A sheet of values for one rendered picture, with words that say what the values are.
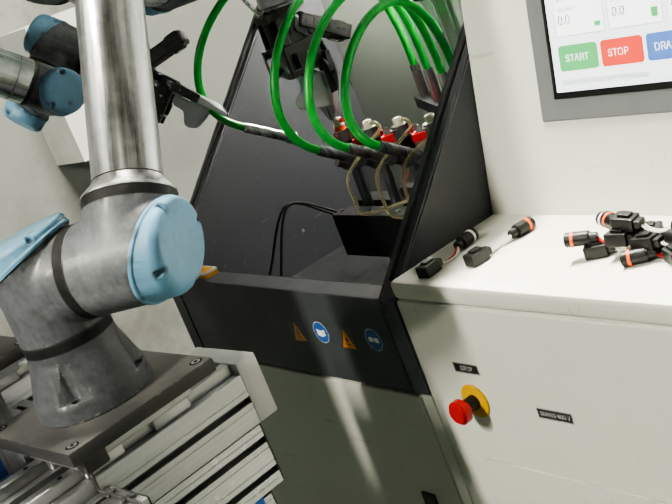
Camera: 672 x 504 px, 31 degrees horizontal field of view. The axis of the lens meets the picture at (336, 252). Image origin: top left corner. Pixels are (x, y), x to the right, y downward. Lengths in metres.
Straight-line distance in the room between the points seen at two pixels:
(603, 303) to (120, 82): 0.62
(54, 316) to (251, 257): 0.93
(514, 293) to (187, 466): 0.47
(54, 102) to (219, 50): 2.14
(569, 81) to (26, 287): 0.76
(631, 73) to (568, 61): 0.11
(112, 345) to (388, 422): 0.57
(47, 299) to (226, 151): 0.93
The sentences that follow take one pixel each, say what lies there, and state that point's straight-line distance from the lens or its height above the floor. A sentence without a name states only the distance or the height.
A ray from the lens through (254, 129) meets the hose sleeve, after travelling 2.11.
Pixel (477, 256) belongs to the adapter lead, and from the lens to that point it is 1.62.
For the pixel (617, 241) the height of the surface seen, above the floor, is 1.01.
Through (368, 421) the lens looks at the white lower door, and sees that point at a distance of 1.94.
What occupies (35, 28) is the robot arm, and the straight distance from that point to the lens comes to 2.14.
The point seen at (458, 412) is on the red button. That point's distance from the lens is 1.66.
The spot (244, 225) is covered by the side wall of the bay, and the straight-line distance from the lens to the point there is 2.33.
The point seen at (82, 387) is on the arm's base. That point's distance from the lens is 1.48.
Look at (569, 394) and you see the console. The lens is 1.54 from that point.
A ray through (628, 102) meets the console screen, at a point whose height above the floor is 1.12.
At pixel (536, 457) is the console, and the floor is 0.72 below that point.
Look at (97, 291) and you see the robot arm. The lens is 1.41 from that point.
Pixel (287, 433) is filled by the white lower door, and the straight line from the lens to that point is 2.20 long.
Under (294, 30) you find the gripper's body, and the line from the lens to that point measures 2.03.
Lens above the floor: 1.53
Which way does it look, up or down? 17 degrees down
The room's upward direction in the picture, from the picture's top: 22 degrees counter-clockwise
